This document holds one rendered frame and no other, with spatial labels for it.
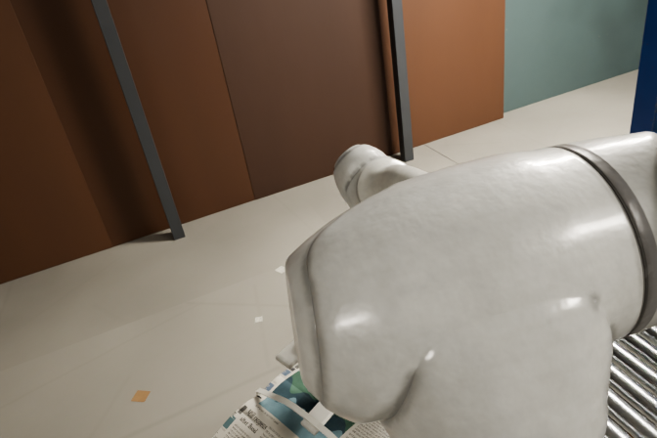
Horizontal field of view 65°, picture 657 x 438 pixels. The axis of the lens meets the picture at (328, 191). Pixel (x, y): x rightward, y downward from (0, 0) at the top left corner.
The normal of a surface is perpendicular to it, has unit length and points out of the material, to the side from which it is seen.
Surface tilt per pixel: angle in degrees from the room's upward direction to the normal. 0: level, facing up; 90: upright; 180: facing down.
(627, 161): 18
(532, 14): 90
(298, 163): 90
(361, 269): 32
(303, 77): 90
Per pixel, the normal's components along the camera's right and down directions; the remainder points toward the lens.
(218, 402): -0.15, -0.87
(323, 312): -0.40, -0.22
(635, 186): -0.08, -0.47
